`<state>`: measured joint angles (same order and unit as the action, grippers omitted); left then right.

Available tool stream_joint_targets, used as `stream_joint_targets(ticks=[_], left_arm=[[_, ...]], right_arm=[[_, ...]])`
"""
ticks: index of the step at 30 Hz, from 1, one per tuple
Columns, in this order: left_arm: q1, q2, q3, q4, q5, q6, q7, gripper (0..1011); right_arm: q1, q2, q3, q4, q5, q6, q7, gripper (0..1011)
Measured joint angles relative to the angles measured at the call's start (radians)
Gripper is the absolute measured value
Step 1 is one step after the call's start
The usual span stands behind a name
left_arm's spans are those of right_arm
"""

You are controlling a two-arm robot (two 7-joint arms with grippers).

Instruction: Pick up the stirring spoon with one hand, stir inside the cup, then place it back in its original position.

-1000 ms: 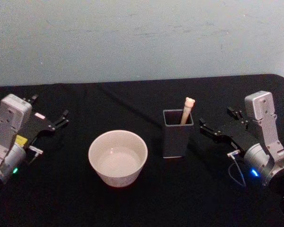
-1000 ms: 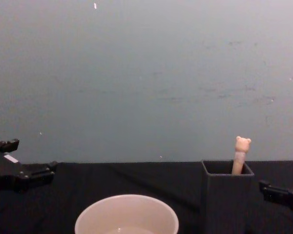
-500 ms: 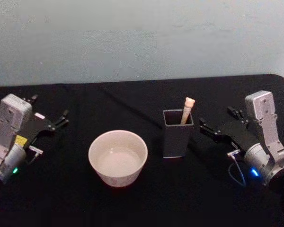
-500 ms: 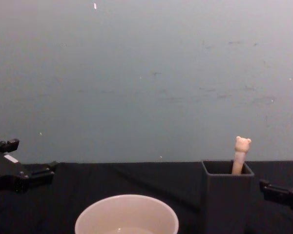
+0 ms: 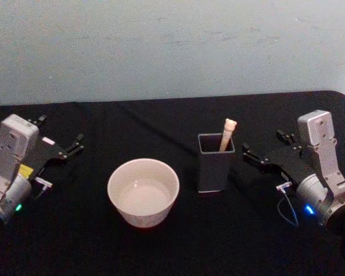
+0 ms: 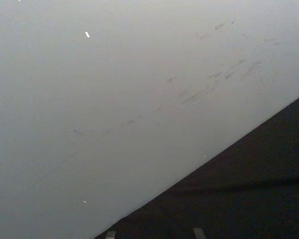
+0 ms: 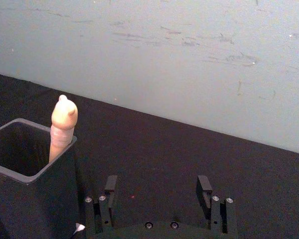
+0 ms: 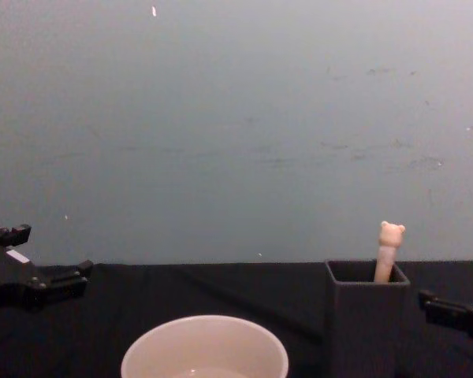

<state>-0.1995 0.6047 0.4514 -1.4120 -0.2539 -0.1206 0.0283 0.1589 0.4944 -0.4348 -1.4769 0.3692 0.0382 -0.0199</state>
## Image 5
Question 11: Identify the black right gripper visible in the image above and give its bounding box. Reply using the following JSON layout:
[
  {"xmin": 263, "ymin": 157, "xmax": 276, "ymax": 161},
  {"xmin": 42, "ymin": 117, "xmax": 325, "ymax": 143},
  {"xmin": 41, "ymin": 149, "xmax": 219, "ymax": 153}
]
[{"xmin": 241, "ymin": 129, "xmax": 309, "ymax": 190}]

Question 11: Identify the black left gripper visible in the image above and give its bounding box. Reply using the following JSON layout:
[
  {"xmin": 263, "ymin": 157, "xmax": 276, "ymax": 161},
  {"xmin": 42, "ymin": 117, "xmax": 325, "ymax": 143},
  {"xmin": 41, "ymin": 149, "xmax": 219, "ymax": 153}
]
[{"xmin": 18, "ymin": 114, "xmax": 85, "ymax": 182}]

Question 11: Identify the wooden stick with bear head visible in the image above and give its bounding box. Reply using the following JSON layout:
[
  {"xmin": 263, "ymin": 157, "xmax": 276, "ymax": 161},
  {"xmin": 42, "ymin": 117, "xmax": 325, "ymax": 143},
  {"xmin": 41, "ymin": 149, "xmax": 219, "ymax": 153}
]
[{"xmin": 218, "ymin": 118, "xmax": 237, "ymax": 153}]

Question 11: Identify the dark grey square holder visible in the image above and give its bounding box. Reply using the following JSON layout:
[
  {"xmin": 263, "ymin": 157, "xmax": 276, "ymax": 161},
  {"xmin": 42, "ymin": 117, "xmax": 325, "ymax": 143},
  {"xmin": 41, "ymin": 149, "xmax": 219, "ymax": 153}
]
[{"xmin": 197, "ymin": 133, "xmax": 236, "ymax": 194}]

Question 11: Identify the white ceramic bowl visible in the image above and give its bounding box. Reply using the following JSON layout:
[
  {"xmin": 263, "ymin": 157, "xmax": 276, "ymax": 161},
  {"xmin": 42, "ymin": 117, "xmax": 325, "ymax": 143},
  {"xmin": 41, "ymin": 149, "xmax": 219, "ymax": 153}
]
[{"xmin": 107, "ymin": 158, "xmax": 181, "ymax": 229}]

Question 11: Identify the black tablecloth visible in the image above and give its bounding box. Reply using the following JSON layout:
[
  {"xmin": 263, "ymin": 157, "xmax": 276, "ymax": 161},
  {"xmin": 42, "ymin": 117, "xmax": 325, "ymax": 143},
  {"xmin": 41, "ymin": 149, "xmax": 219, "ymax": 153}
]
[{"xmin": 0, "ymin": 90, "xmax": 345, "ymax": 276}]

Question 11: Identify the left gripper cable with plug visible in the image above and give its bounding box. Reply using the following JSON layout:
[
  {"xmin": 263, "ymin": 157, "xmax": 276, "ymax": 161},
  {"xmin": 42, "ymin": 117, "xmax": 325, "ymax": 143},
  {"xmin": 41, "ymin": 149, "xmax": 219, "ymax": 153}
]
[{"xmin": 31, "ymin": 176, "xmax": 54, "ymax": 201}]

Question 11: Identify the gripper cable with plug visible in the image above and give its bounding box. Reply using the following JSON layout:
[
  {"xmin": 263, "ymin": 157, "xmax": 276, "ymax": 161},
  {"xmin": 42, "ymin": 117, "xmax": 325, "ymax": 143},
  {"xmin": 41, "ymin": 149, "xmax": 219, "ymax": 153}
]
[
  {"xmin": 31, "ymin": 176, "xmax": 54, "ymax": 201},
  {"xmin": 275, "ymin": 181, "xmax": 301, "ymax": 228}
]

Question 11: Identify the right gripper cable with plug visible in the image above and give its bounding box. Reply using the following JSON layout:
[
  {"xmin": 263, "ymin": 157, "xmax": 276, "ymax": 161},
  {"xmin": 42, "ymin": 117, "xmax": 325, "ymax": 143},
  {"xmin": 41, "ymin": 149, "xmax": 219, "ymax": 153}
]
[{"xmin": 275, "ymin": 181, "xmax": 301, "ymax": 228}]

